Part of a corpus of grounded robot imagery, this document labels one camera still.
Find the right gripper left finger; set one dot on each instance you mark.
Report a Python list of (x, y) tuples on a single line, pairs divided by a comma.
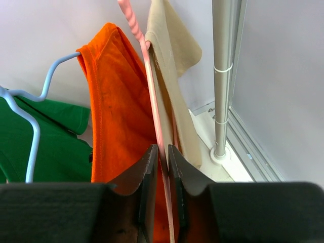
[(131, 203)]

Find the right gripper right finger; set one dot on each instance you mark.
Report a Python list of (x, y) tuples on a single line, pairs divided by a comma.
[(192, 205)]

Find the beige t shirt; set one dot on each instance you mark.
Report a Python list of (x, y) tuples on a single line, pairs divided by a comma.
[(173, 50)]

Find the pink hanger of beige shirt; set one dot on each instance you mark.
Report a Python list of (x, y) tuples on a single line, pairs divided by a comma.
[(127, 10)]

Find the orange t shirt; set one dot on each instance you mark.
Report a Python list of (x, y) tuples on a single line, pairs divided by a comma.
[(121, 113)]

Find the green t shirt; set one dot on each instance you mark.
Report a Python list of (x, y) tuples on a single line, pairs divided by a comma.
[(61, 157)]

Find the light blue hanger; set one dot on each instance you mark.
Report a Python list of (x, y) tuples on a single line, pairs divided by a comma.
[(9, 97)]

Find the metal clothes rack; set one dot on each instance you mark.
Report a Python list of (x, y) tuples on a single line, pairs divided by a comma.
[(225, 16)]

